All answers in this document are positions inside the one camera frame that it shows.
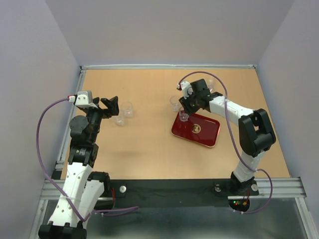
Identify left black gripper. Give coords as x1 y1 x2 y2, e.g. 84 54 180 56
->
82 96 119 143

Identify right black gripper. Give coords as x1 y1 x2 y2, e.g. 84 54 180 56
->
178 90 200 116

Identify clear glass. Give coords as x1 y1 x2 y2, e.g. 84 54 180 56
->
112 116 125 126
178 107 189 122
169 96 180 112
207 79 215 93
121 102 134 118

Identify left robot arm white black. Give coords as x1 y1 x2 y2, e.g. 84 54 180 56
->
38 92 119 239

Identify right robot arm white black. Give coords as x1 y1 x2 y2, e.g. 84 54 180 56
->
177 79 276 195

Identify red lacquer tray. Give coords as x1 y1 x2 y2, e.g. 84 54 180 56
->
171 113 220 148

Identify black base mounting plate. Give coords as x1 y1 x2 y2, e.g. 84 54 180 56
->
95 179 259 210

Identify circuit board with leds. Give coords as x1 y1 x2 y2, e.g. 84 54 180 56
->
228 199 250 212

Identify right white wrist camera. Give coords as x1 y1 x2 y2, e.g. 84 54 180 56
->
177 81 193 99

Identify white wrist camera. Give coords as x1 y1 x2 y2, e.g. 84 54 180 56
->
68 91 97 109
177 81 193 99

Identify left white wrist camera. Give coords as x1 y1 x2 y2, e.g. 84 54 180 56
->
68 91 97 109

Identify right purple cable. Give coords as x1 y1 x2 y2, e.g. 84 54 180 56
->
178 71 274 216

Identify purple cable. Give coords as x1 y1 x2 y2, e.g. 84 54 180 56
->
36 98 140 222
178 71 274 216

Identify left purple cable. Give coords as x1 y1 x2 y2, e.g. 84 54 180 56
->
36 98 140 222

